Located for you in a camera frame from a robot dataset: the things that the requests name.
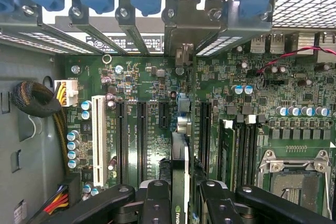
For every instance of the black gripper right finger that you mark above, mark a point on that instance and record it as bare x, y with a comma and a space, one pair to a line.
218, 203

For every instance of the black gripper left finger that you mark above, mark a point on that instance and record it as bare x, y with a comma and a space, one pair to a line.
157, 203

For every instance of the black RAM slot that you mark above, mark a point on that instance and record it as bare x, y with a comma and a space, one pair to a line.
249, 155
240, 155
257, 134

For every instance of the long expansion slot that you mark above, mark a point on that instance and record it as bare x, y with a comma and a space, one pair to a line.
142, 142
121, 142
205, 134

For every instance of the CPU socket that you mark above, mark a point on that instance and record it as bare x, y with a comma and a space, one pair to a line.
291, 190

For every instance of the white PCI expansion slot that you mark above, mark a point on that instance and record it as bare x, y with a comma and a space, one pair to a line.
99, 140

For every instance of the black power connector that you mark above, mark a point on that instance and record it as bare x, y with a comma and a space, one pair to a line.
72, 190

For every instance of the short expansion slot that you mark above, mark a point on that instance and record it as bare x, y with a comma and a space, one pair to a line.
163, 115

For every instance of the metal locking lever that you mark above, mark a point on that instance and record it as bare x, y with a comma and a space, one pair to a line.
328, 192

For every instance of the green motherboard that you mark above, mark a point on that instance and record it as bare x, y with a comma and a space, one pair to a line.
147, 77

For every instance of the white power connector plug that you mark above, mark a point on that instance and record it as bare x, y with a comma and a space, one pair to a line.
69, 87

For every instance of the vented metal slot cover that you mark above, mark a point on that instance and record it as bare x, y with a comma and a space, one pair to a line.
233, 22
31, 35
105, 40

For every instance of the dark grey PC case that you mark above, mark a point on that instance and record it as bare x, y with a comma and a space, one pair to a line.
302, 3

